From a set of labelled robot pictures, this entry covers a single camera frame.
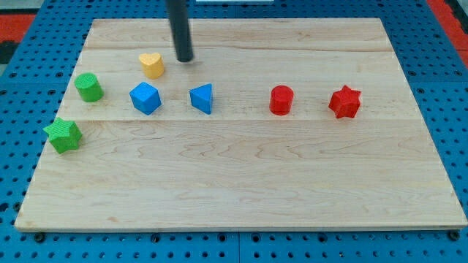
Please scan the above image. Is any yellow heart block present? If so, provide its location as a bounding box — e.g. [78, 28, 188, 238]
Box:
[139, 53, 165, 79]

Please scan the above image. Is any light wooden board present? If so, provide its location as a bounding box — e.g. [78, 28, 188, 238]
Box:
[15, 18, 467, 233]

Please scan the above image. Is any blue triangle block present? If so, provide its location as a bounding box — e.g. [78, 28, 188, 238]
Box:
[189, 83, 213, 115]

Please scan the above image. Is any red cylinder block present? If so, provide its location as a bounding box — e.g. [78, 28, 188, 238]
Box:
[269, 85, 294, 115]

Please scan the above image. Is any blue cube block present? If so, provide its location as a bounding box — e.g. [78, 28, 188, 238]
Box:
[129, 82, 162, 115]

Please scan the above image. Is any red star block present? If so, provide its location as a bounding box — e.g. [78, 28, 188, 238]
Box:
[328, 85, 361, 118]

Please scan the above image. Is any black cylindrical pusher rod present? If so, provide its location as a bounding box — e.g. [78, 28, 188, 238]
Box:
[165, 0, 194, 63]

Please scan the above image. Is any green cylinder block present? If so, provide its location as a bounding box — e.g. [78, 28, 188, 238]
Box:
[74, 72, 104, 102]

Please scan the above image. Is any green star block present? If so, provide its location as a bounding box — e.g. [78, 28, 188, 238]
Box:
[43, 117, 83, 154]

